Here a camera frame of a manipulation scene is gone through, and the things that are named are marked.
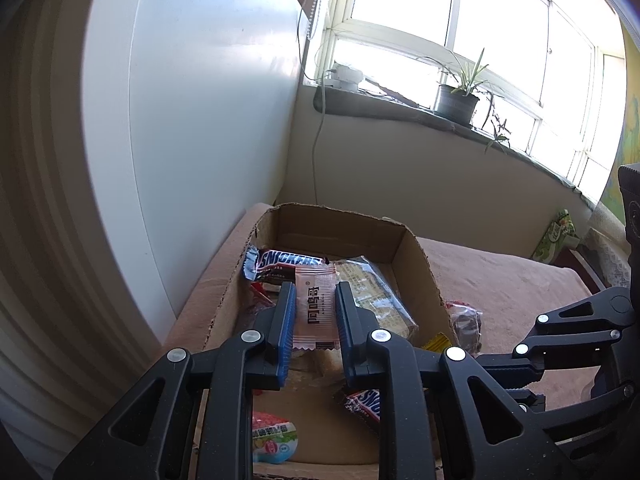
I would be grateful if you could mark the red box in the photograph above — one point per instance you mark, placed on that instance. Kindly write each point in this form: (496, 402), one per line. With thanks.
(575, 267)

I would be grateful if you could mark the dark flat object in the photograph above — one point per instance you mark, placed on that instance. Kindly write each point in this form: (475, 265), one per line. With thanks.
(390, 92)

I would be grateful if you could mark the white lace cloth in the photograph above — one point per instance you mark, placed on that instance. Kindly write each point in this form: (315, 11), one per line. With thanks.
(607, 255)

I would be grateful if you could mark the white window frame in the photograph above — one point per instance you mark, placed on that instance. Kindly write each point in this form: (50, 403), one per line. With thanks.
(452, 5)

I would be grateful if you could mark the pink snack packet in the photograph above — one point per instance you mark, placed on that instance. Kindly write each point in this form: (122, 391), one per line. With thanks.
(315, 310)

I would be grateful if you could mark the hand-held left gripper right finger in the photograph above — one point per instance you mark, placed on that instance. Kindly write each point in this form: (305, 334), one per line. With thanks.
(345, 330)

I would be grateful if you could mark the yellow snack packet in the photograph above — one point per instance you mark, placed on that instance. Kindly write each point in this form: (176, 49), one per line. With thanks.
(436, 342)

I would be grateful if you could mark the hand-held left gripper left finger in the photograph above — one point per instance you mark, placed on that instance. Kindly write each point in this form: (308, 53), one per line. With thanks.
(286, 330)

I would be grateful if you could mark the colourful jelly cup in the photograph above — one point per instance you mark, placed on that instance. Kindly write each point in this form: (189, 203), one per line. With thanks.
(275, 440)

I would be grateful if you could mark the green patterned bag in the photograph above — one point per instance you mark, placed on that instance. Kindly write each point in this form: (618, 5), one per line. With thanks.
(552, 237)

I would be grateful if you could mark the dark dates packet red ends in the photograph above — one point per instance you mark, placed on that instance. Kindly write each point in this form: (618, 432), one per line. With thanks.
(465, 322)

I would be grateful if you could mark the window blind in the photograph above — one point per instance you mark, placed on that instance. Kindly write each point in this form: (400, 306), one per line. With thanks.
(316, 0)

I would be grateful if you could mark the green leafy plant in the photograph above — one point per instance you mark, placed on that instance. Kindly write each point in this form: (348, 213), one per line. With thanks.
(472, 72)

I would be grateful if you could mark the clear cracker packet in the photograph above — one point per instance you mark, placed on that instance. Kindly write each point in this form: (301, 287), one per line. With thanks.
(380, 300)

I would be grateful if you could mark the red snack wrapper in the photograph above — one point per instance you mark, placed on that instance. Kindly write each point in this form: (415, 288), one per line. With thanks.
(260, 292)

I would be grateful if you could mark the white cabinet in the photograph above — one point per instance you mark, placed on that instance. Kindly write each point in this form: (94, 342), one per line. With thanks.
(200, 110)

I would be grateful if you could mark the brown chocolate bar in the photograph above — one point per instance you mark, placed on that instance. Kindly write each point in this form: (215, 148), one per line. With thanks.
(285, 260)
(365, 402)

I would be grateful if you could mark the grey plant pot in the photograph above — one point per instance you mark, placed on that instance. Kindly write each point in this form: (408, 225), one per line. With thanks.
(455, 105)

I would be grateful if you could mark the white power strip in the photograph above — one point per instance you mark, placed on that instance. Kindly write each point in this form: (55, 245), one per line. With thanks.
(345, 77)

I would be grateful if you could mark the pale wrapped pastry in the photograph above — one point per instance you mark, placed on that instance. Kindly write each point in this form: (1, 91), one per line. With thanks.
(322, 365)

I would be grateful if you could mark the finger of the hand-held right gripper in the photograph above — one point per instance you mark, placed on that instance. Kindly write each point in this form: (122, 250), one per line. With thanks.
(600, 420)
(575, 330)

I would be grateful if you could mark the cardboard box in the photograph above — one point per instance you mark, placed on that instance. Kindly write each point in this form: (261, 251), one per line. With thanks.
(340, 232)

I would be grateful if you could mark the pink blanket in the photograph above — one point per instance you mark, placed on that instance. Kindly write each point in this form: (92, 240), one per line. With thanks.
(500, 280)

